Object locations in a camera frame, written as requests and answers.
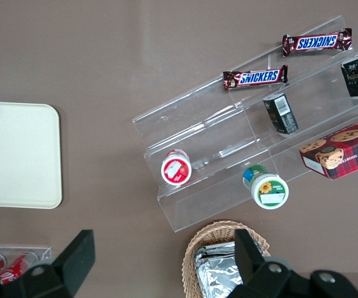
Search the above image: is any Snickers chocolate bar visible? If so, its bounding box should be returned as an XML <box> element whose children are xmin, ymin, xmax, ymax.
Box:
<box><xmin>222</xmin><ymin>65</ymin><xmax>289</xmax><ymax>93</ymax></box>
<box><xmin>282</xmin><ymin>27</ymin><xmax>353</xmax><ymax>58</ymax></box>

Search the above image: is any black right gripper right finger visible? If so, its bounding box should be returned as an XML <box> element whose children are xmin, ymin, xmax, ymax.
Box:
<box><xmin>228</xmin><ymin>228</ymin><xmax>292</xmax><ymax>298</ymax></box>

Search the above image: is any wicker basket with foil packs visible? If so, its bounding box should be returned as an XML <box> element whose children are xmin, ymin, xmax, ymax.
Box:
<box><xmin>181</xmin><ymin>220</ymin><xmax>271</xmax><ymax>298</ymax></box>

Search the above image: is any green lid sunflower cup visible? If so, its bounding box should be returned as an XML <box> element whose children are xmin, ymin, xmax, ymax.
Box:
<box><xmin>242</xmin><ymin>165</ymin><xmax>289</xmax><ymax>210</ymax></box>

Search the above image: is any red tartan cookie box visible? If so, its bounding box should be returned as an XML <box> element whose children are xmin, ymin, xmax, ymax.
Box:
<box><xmin>298</xmin><ymin>113</ymin><xmax>358</xmax><ymax>180</ymax></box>

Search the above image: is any cream rectangular plastic tray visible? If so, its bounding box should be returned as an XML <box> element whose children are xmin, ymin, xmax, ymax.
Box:
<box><xmin>0</xmin><ymin>101</ymin><xmax>63</xmax><ymax>209</ymax></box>

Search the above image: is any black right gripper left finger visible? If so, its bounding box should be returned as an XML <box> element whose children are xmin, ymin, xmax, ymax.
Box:
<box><xmin>20</xmin><ymin>229</ymin><xmax>97</xmax><ymax>298</ymax></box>

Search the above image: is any clear acrylic bottle rack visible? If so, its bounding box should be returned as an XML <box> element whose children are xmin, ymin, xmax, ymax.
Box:
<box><xmin>0</xmin><ymin>245</ymin><xmax>54</xmax><ymax>264</ymax></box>

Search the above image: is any red lid yogurt cup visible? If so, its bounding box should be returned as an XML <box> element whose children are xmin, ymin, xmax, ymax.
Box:
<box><xmin>161</xmin><ymin>148</ymin><xmax>193</xmax><ymax>186</ymax></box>

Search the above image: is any black box with barcode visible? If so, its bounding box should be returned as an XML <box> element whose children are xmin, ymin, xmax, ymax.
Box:
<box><xmin>262</xmin><ymin>93</ymin><xmax>300</xmax><ymax>135</ymax></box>

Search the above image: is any clear acrylic stepped display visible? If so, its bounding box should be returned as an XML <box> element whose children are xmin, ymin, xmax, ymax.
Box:
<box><xmin>132</xmin><ymin>15</ymin><xmax>358</xmax><ymax>233</ymax></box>

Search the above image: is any silver foil wrapped pack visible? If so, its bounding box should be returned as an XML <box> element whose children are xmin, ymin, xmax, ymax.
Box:
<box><xmin>200</xmin><ymin>242</ymin><xmax>238</xmax><ymax>261</ymax></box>
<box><xmin>194</xmin><ymin>257</ymin><xmax>244</xmax><ymax>298</ymax></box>

